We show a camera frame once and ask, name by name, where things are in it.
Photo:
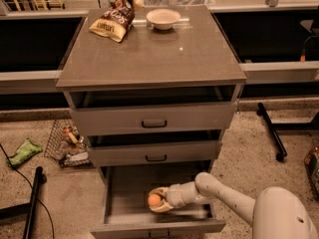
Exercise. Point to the black stand leg left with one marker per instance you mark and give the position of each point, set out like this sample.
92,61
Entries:
27,209

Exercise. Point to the grey bottom drawer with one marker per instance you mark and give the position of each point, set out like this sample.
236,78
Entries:
126,211

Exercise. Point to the grey drawer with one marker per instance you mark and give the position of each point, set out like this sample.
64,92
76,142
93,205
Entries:
126,211
147,119
155,153

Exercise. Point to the brown chip bag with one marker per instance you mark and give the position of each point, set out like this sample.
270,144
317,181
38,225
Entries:
116,22

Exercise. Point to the green snack bag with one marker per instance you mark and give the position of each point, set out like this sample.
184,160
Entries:
25,151

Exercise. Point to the wire basket with items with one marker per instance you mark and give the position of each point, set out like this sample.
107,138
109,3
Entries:
66,146

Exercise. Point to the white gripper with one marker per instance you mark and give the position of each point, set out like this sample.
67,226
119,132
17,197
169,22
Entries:
174,195

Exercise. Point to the grey middle drawer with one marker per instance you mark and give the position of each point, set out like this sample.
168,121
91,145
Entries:
155,153

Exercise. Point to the black stand leg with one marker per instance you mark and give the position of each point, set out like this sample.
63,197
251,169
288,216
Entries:
27,209
290,126

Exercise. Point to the orange fruit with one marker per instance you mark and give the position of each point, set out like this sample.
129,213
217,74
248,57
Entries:
154,200

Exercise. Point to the black stand leg right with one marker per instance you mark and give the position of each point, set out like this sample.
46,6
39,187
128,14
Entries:
290,126

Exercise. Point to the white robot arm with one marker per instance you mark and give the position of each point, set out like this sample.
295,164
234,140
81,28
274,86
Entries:
276,213

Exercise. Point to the grey drawer cabinet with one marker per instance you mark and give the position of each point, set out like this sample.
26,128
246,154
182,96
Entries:
188,64

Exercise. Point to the grey top drawer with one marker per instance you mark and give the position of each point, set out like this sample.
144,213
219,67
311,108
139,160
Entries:
147,119

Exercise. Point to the white bowl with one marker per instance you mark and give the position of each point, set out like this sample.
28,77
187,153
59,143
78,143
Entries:
163,19

